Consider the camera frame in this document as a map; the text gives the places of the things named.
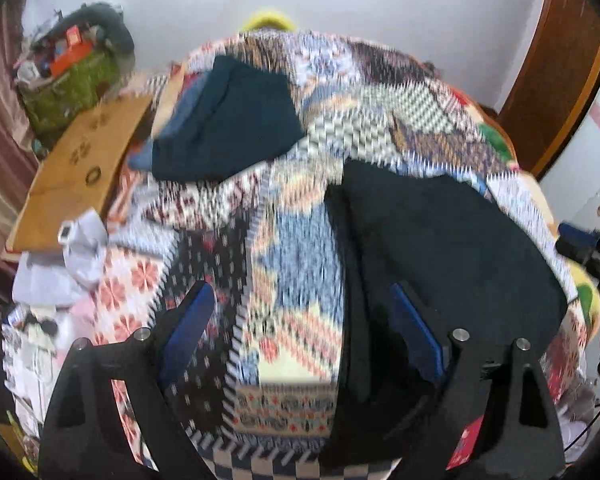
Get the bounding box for green fabric storage bin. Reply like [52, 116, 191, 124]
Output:
[19, 50, 124, 137]

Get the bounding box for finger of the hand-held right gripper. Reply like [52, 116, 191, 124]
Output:
[558, 222, 600, 244]
[554, 237, 599, 267]

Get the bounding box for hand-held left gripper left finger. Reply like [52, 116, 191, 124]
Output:
[37, 280, 217, 480]

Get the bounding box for black pants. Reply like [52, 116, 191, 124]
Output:
[325, 157, 568, 467]

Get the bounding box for yellow foam arch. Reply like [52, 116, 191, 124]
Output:
[243, 7, 297, 34]

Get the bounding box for striped red beige curtain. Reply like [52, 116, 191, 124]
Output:
[0, 0, 42, 311]

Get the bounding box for dark teal folded garment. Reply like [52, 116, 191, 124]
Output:
[151, 55, 306, 182]

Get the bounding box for pile of white packets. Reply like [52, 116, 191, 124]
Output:
[0, 302, 76, 462]

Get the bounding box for wooden lap desk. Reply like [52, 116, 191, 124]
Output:
[5, 95, 154, 254]

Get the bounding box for brown wooden door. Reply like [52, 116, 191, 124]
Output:
[497, 0, 600, 179]

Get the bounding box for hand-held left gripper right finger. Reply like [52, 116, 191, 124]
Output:
[389, 281, 567, 480]

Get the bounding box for white heart-print wardrobe door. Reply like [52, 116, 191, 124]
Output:
[537, 42, 600, 226]

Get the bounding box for white plastic bag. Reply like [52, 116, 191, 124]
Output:
[12, 210, 109, 309]

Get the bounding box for pile of household clutter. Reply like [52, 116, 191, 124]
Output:
[12, 10, 106, 87]

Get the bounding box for orange box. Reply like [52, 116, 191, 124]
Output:
[50, 42, 94, 76]

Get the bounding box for blue folded garment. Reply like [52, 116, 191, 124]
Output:
[127, 72, 216, 172]

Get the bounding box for patchwork printed blanket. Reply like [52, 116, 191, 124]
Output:
[2, 30, 600, 480]

